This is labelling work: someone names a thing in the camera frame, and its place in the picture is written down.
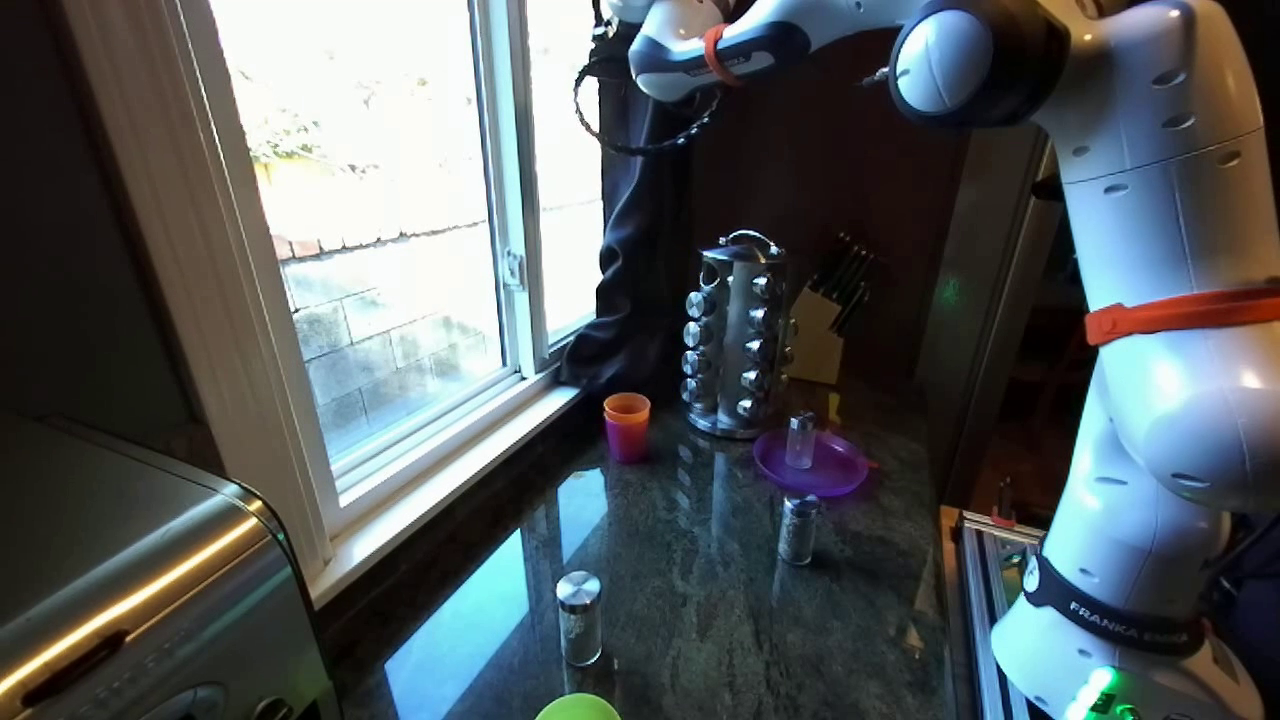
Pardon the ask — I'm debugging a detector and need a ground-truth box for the metal spice rack carousel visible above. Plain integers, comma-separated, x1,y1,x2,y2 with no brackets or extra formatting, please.
675,224,792,446

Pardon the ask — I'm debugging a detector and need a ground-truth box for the wooden knife block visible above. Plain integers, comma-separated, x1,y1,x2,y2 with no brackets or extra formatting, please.
786,232,882,393

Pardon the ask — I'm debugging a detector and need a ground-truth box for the tall grey stainless panel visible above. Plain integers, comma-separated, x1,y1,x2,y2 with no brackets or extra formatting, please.
912,123,1063,493

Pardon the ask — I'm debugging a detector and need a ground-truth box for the orange plastic cup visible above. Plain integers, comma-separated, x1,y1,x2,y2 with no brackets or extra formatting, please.
601,387,655,470

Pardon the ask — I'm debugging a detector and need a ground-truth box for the purple plastic plate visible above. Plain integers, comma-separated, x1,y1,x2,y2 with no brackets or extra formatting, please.
750,423,878,505

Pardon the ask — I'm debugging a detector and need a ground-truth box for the lime green plastic cup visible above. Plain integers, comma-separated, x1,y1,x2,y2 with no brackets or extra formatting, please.
531,690,626,720

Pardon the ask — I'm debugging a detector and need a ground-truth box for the silver metal appliance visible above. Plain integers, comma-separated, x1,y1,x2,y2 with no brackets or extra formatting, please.
0,412,340,720

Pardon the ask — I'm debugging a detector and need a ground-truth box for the black cable loop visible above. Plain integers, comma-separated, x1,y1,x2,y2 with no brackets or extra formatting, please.
568,52,731,159

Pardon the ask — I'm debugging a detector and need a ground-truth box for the white window frame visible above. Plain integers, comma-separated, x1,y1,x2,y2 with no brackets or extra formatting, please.
55,0,612,612

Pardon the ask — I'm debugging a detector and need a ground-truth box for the silver shaker on purple plate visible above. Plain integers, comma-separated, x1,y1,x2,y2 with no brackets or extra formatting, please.
781,407,820,475

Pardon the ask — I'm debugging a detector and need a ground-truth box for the black curtain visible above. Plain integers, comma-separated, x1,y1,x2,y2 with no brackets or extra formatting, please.
555,0,703,399

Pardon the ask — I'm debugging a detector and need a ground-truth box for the silver metal-capped shaker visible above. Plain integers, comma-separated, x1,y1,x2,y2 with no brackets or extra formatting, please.
777,493,825,573
553,570,612,678

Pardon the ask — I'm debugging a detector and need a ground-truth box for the metal frame rail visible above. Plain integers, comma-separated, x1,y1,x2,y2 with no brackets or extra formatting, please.
955,510,1046,720

